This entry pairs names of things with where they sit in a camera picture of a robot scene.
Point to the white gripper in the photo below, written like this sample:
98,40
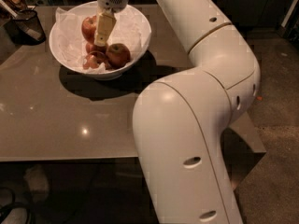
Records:
106,21

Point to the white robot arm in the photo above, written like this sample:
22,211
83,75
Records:
178,120

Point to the white ceramic bowl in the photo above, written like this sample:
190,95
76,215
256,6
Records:
140,28

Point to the hidden middle red apple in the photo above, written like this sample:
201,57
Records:
90,48

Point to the white crumpled paper liner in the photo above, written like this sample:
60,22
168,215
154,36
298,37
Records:
130,31

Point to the black mesh basket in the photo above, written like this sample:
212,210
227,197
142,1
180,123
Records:
29,28

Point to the dark patterned bag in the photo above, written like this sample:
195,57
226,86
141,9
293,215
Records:
15,5

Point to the white sock foot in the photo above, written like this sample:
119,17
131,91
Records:
37,183

